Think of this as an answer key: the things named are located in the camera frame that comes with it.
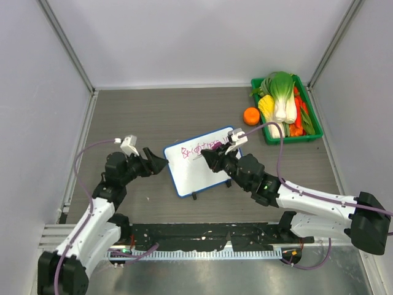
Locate red toy peppers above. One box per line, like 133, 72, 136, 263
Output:
289, 86, 307, 137

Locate toy bok choy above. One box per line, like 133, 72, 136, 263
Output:
269, 71, 297, 124

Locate wire whiteboard stand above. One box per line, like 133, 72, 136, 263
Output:
191, 179, 232, 200

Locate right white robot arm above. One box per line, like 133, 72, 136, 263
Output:
201, 146, 391, 255

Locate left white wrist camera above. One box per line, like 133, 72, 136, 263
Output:
114, 135, 139, 157

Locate green toy pea pods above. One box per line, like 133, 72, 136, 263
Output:
300, 107, 316, 135

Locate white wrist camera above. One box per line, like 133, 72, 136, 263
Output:
225, 128, 248, 155
114, 135, 139, 157

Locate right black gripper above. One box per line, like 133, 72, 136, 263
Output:
201, 141, 251, 191

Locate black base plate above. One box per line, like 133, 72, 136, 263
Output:
130, 222, 314, 252

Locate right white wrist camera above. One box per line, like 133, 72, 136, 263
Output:
225, 128, 248, 155

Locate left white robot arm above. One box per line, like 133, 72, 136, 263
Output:
37, 147, 168, 294

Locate blue framed whiteboard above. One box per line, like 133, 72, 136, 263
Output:
163, 126, 234, 198

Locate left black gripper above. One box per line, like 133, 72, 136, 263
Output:
120, 147, 168, 185

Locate white marker magenta cap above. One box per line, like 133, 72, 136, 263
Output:
193, 141, 222, 160

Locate green plastic basket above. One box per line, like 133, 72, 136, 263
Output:
251, 75, 323, 145

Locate orange toy fruit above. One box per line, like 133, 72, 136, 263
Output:
243, 107, 260, 126

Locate white slotted cable duct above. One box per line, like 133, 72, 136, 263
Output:
106, 249, 282, 261

